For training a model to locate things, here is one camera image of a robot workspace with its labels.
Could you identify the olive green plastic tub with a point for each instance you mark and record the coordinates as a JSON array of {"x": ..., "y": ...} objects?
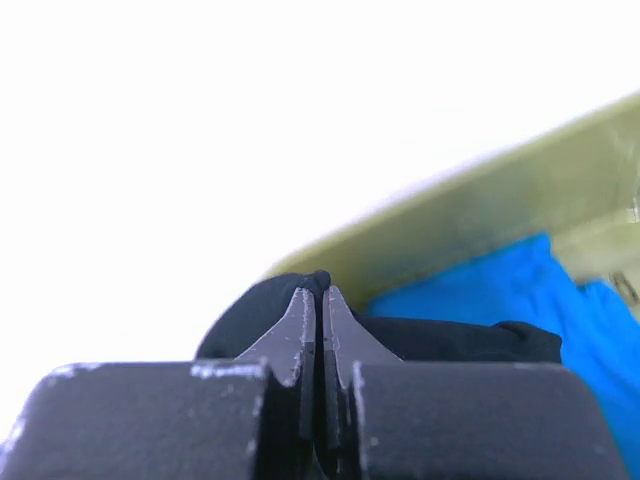
[{"x": 578, "y": 183}]

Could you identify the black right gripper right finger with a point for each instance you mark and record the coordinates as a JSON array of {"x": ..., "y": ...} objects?
[{"x": 393, "y": 419}]

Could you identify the blue t shirt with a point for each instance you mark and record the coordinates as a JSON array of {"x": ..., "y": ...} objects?
[{"x": 524, "y": 282}]

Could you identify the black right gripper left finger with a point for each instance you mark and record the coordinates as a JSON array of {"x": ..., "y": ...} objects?
[{"x": 245, "y": 418}]

